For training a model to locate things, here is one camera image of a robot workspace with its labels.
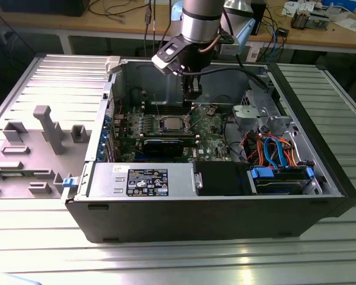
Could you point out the white QR code tag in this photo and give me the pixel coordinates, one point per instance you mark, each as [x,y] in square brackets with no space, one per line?
[254,54]

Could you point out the black PC case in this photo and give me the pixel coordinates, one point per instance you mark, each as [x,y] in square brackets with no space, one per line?
[195,219]

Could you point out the tall black box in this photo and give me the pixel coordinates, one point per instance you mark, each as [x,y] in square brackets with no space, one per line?
[259,15]

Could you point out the blue expansion slot clips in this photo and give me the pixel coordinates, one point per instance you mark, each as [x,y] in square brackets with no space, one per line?
[103,139]

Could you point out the blue cardboard box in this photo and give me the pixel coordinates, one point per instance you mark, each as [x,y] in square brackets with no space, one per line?
[341,4]

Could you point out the green motherboard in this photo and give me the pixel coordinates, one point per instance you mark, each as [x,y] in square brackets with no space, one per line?
[207,139]

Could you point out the copper coil component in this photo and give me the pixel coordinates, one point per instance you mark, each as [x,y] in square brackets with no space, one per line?
[299,20]

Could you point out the silver drive cage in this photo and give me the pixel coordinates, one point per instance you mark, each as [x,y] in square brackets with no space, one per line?
[280,123]

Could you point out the black graphics card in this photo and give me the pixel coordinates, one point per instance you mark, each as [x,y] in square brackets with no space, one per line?
[163,147]

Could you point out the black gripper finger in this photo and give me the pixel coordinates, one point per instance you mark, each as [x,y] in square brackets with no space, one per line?
[187,89]
[197,92]

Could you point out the white printed cards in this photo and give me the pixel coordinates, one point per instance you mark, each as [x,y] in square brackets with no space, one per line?
[290,7]

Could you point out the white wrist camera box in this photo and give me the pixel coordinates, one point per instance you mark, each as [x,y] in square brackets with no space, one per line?
[229,49]

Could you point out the small white sticker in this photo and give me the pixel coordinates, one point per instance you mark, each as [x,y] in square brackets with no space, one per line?
[117,168]

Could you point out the black RAM slot bank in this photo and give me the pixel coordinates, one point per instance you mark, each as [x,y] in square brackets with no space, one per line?
[169,108]

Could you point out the CPU socket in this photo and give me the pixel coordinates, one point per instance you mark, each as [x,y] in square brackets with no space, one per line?
[160,126]

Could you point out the white camera with black mount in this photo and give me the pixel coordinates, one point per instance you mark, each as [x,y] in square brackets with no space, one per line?
[163,60]

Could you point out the black power supply label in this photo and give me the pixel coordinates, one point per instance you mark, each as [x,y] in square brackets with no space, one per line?
[148,182]

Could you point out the silver power supply unit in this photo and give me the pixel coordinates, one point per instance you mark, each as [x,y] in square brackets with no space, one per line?
[106,181]

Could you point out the white paper sheets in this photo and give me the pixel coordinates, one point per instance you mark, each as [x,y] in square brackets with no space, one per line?
[351,23]

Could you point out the grey electronic device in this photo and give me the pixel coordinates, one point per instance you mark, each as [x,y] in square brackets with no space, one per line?
[317,20]

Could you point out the hard disk in blue carrier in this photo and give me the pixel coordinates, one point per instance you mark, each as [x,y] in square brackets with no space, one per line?
[279,185]

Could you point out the silver drive bay latch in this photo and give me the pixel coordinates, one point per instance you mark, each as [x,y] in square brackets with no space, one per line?
[197,181]

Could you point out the small black power adapter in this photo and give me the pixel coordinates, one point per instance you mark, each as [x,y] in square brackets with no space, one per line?
[282,31]

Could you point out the white plastic case latch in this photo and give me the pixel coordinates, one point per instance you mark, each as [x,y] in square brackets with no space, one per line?
[112,63]

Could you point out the silver CPU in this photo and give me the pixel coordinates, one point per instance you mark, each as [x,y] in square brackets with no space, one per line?
[172,123]

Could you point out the coin cell battery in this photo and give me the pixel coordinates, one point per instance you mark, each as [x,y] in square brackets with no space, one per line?
[211,111]

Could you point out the grey parts rack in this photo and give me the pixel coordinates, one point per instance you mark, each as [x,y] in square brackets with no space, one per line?
[32,166]

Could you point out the blue case latch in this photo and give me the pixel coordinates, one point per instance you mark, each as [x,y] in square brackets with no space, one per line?
[69,182]

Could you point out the wooden workbench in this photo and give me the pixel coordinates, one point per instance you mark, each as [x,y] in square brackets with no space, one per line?
[92,25]

